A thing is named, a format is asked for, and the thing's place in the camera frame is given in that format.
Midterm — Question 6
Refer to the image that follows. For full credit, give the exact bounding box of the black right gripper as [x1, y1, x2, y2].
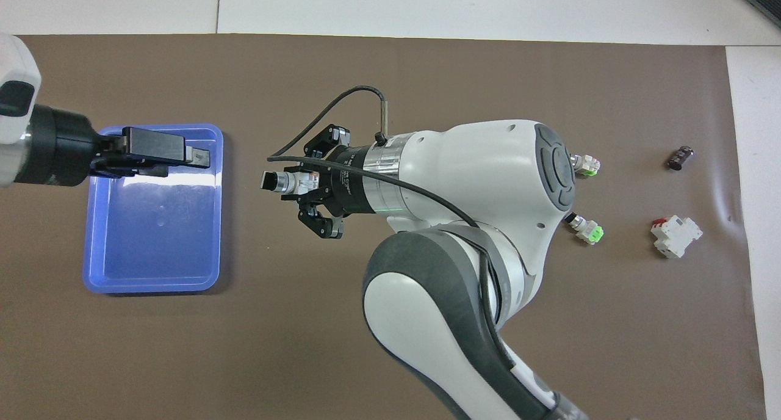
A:
[281, 125, 368, 241]

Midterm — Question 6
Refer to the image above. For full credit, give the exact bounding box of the white red circuit breaker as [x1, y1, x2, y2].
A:
[650, 215, 704, 259]

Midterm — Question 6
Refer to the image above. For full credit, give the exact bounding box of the orange white selector switch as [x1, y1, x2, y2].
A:
[261, 168, 322, 198]
[569, 153, 601, 178]

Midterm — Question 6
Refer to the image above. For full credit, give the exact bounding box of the dark brown terminal block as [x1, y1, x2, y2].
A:
[666, 145, 695, 171]

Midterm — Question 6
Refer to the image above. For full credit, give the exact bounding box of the blue plastic tray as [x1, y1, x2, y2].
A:
[82, 123, 224, 295]

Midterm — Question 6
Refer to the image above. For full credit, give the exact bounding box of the green white selector switch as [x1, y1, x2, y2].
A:
[563, 212, 605, 245]

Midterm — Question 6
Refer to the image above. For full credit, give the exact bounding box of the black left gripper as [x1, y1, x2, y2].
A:
[13, 105, 212, 187]

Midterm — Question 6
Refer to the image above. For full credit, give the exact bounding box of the brown table mat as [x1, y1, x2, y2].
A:
[0, 34, 768, 420]

